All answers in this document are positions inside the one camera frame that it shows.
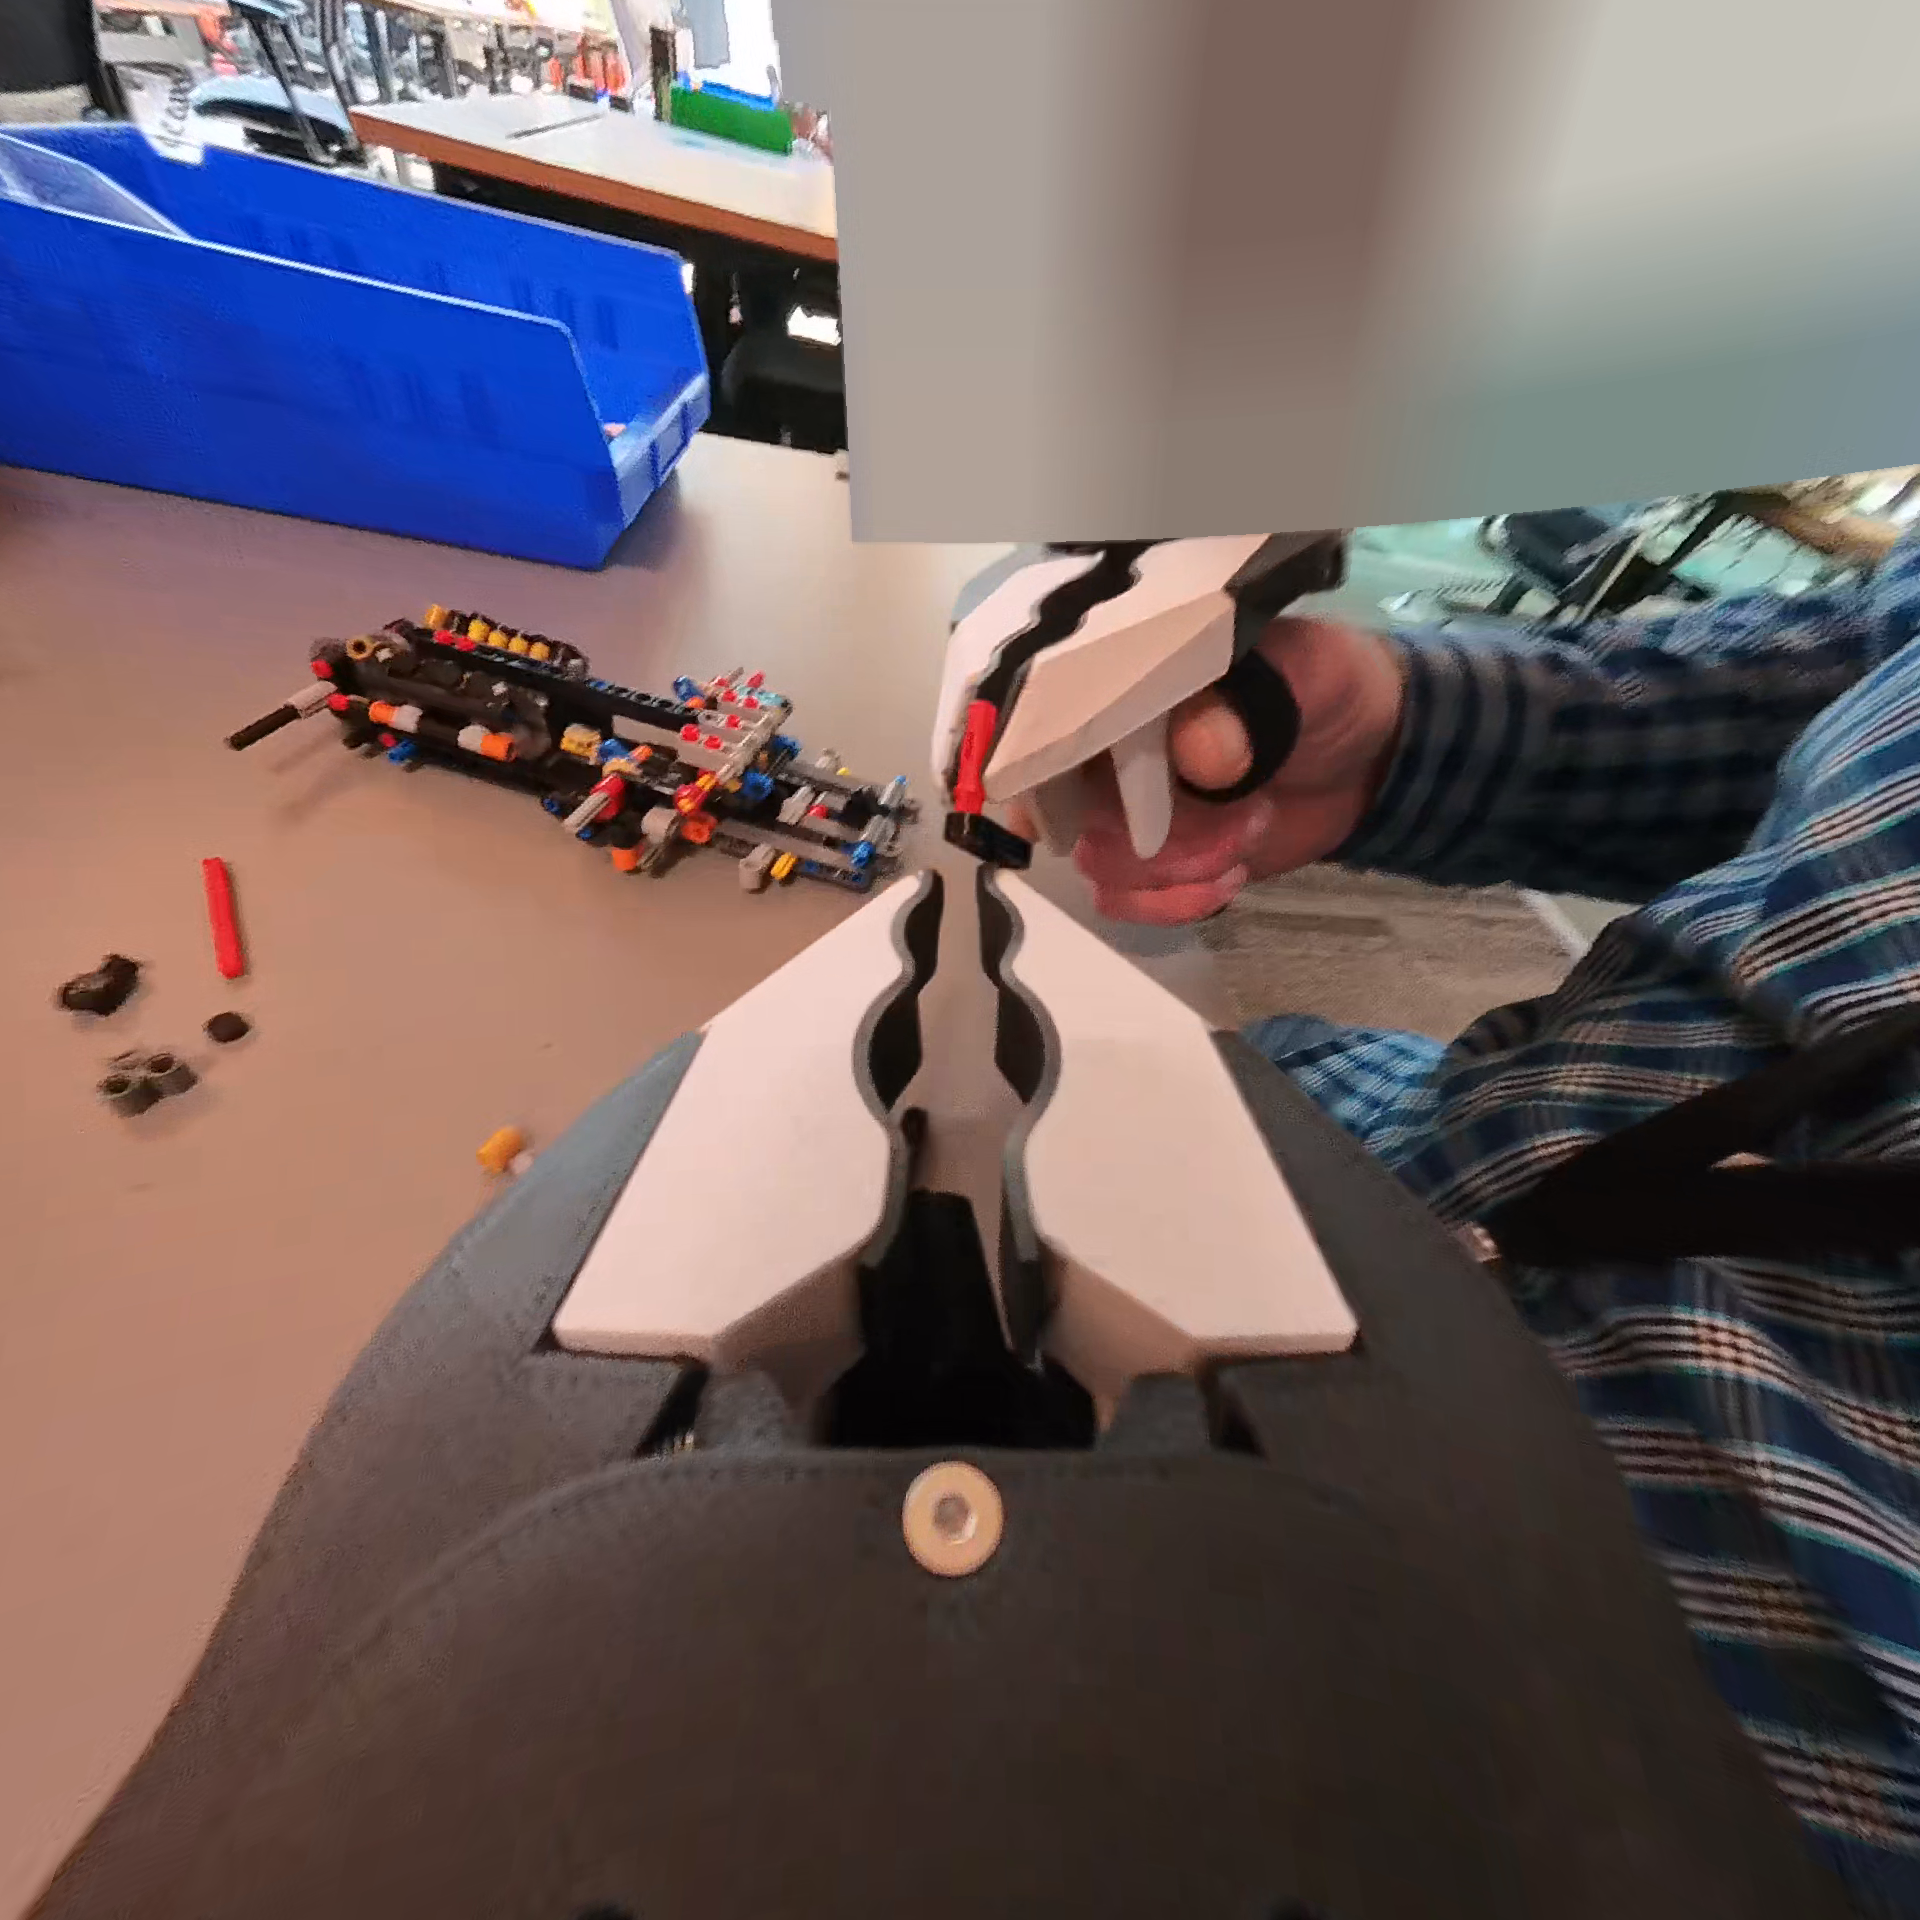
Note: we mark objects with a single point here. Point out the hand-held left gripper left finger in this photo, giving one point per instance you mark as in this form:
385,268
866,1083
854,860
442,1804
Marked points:
733,1201

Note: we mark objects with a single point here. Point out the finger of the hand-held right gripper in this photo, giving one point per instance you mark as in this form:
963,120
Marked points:
971,683
1141,661

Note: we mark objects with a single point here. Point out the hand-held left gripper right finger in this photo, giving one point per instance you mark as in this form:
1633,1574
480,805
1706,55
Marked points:
1185,1201

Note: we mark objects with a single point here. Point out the short red lego axle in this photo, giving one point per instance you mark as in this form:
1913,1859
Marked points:
978,750

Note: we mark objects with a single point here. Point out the black lego beam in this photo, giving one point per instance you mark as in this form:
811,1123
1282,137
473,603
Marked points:
990,839

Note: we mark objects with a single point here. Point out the lego technic car chassis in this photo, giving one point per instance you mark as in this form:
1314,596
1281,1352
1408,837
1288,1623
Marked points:
600,750

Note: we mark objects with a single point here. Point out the person's right forearm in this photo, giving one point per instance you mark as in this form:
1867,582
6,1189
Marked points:
1576,750

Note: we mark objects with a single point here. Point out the grey lego axle yellow bush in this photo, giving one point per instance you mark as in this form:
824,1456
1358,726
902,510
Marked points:
498,1149

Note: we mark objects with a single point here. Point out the long red lego axle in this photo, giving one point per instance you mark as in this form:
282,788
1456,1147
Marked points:
224,917

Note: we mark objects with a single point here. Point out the grey lego connector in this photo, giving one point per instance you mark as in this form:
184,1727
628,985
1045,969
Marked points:
146,1085

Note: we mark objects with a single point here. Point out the black lego connector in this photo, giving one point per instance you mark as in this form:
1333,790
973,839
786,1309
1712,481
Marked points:
100,985

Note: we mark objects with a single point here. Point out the person's right hand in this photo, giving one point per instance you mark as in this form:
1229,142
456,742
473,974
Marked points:
1334,750

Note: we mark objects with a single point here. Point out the green crate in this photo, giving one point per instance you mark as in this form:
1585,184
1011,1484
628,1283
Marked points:
733,124

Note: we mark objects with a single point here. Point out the wooden-edged background desk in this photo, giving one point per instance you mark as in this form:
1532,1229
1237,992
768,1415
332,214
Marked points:
628,181

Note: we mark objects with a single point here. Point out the blue plaid shirt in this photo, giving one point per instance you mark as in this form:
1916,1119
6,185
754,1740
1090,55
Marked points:
1723,1501

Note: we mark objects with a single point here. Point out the blue plastic bin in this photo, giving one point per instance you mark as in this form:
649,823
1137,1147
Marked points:
374,406

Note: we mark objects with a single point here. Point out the crumpled clear plastic wrap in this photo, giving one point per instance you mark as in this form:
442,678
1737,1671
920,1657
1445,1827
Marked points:
90,196

